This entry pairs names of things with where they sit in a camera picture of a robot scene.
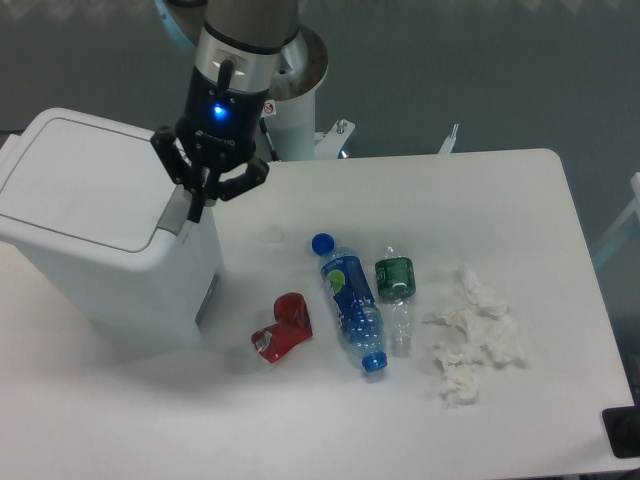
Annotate white mounting bracket with bolt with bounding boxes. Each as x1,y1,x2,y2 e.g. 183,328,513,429
314,119,356,160

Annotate black cable on pedestal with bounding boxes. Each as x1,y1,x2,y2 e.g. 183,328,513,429
259,117,281,162

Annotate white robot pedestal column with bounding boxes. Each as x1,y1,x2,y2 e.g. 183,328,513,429
264,25,329,161

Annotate crumpled white tissue lower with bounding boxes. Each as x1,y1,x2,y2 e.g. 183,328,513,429
440,364,479,408

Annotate crumpled white tissue middle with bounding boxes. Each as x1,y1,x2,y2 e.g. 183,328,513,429
422,307,486,368

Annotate crumpled white tissue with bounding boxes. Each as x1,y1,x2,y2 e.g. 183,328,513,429
440,364,479,408
422,307,486,368
458,263,510,319
485,315,526,366

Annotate green label plastic bottle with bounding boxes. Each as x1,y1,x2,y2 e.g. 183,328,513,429
375,244,416,357

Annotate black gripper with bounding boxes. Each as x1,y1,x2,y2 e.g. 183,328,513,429
150,67,269,223

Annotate crumpled white tissue upper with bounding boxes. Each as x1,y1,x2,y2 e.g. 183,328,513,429
458,263,510,319

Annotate blue bottle cap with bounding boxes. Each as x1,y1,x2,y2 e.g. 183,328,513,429
311,232,335,256

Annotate crumpled white tissue right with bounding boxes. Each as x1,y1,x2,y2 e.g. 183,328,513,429
485,315,526,366

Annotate blue label plastic bottle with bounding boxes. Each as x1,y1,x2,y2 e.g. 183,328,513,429
319,247,388,373

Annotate crushed red can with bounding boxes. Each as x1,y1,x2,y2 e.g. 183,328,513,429
251,292,313,364

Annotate white push-button trash can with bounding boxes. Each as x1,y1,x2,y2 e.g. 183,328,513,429
1,108,223,347

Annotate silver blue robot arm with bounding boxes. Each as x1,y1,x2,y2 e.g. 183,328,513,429
150,1,299,223

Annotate black device at edge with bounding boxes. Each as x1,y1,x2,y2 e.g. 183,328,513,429
602,406,639,459

